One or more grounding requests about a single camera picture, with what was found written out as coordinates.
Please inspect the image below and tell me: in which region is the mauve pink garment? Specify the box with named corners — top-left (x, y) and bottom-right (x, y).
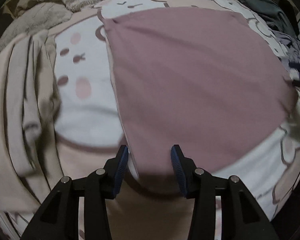
top-left (104, 7), bottom-right (298, 178)

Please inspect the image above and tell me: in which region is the folded beige clothes stack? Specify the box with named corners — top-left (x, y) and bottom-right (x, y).
top-left (0, 30), bottom-right (63, 212)

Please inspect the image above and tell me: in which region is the purple clothes pile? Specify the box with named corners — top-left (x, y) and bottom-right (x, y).
top-left (273, 31), bottom-right (300, 87)

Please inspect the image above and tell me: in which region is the bear pattern bed sheet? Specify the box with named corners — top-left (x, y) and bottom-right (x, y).
top-left (0, 0), bottom-right (300, 240)

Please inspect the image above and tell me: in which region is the beige quilted left pillow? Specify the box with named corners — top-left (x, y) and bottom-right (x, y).
top-left (0, 2), bottom-right (73, 52)

